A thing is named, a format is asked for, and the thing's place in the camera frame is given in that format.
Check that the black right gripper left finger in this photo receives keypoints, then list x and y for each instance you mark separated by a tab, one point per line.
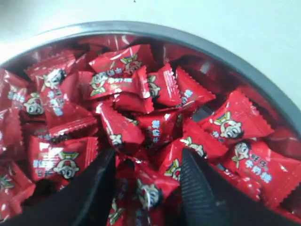
85	201

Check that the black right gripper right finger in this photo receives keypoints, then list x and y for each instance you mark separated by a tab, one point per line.
209	200

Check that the pile of red wrapped candies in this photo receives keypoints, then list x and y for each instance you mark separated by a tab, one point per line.
63	103

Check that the round stainless steel plate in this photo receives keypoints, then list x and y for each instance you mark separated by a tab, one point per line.
285	106

